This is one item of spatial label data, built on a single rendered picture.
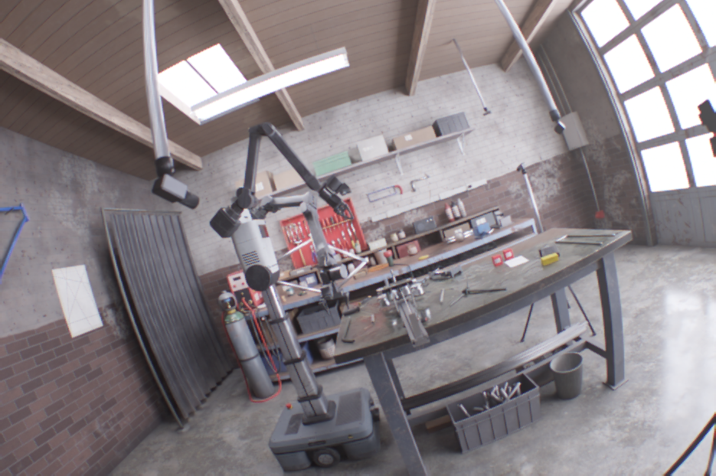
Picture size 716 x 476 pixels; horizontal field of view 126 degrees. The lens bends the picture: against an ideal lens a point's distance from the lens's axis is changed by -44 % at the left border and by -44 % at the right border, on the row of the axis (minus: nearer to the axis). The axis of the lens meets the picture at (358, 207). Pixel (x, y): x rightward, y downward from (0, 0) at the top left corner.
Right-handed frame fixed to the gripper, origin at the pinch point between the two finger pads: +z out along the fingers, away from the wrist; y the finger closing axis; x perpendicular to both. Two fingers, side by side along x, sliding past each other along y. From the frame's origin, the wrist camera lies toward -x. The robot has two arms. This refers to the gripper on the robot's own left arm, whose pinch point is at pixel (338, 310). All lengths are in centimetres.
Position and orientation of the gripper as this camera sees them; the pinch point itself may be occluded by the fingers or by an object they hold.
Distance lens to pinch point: 153.2
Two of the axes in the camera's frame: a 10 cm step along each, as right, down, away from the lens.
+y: 9.5, -3.2, -0.7
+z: 3.2, 9.5, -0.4
